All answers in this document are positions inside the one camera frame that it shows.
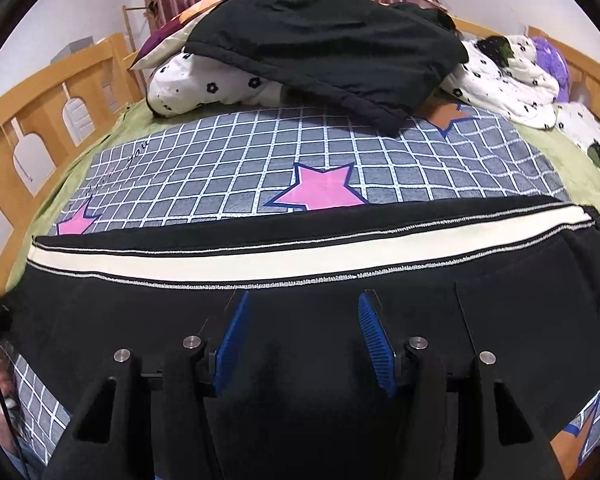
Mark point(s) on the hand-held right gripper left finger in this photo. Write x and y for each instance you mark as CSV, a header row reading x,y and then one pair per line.
x,y
232,342

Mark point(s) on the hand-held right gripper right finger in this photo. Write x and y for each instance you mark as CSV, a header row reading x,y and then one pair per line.
x,y
375,342

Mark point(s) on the black pants with white stripe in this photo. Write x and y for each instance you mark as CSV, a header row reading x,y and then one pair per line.
x,y
300,305

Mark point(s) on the grey checked star bed sheet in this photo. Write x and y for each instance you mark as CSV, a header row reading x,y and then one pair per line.
x,y
220,160

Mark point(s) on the white floral quilt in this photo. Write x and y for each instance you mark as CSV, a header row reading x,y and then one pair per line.
x,y
200,85

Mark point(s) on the black padded garment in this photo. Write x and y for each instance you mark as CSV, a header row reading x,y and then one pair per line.
x,y
330,45

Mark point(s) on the purple and orange pillow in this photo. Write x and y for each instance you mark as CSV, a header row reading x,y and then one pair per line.
x,y
165,40

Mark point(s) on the wooden rack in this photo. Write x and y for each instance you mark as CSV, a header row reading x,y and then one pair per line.
x,y
130,35

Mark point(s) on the purple plush toy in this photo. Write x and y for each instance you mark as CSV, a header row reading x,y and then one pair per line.
x,y
552,65

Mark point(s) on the wooden bed frame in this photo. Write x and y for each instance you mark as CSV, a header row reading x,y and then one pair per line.
x,y
40,110

